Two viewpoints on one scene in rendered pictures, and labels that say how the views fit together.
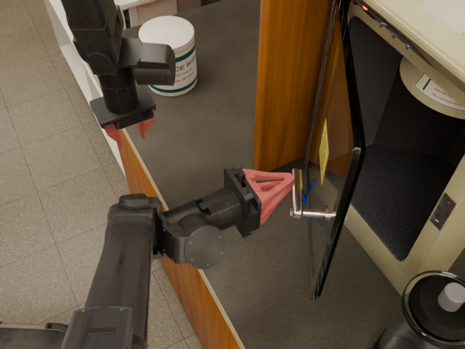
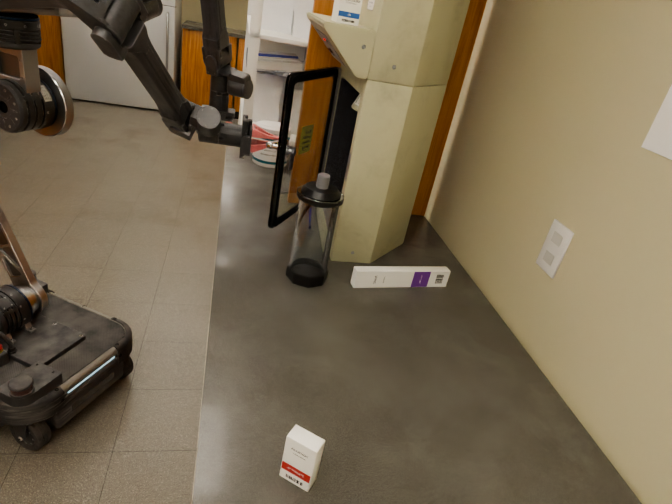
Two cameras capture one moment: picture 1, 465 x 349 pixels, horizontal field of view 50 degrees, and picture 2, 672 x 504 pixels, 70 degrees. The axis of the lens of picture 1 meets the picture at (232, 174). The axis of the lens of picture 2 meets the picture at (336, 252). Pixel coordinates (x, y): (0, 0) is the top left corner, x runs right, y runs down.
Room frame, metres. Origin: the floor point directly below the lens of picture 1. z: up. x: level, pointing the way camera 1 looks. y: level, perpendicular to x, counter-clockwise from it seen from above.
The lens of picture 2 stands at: (-0.71, -0.57, 1.56)
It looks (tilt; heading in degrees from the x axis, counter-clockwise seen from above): 28 degrees down; 13
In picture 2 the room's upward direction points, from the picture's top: 12 degrees clockwise
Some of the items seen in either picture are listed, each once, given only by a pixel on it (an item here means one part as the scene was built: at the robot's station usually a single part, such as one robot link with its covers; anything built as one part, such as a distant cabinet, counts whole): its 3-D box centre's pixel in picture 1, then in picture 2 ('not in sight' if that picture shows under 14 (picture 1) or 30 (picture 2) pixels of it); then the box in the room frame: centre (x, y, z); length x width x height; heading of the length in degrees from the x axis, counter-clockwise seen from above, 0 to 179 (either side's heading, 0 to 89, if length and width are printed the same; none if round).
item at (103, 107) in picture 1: (120, 95); (218, 102); (0.64, 0.19, 1.21); 0.10 x 0.07 x 0.07; 118
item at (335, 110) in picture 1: (324, 160); (304, 145); (0.51, -0.15, 1.19); 0.30 x 0.01 x 0.40; 176
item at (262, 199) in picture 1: (265, 192); (261, 140); (0.44, -0.05, 1.19); 0.09 x 0.07 x 0.07; 117
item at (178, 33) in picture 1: (169, 57); (270, 144); (0.99, 0.16, 1.02); 0.13 x 0.13 x 0.15
